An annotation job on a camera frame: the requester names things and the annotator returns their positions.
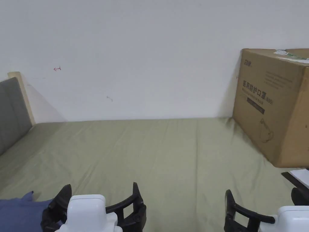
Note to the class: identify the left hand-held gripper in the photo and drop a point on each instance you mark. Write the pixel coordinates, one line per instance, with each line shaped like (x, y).
(85, 212)

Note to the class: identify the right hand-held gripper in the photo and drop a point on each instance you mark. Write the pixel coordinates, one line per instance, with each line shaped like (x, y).
(292, 220)

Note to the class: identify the dark blue garment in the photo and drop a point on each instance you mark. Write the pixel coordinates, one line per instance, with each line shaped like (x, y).
(19, 215)

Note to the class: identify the white paper sheet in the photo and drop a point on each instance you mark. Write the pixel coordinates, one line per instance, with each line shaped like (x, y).
(301, 176)

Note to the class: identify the bed with pale green sheet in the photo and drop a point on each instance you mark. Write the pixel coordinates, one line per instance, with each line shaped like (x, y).
(149, 154)

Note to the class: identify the brown cardboard carton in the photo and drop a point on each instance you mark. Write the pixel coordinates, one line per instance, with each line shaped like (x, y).
(272, 116)

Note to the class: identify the grey padded headboard, wooden frame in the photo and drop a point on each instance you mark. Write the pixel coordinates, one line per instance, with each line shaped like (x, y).
(12, 113)

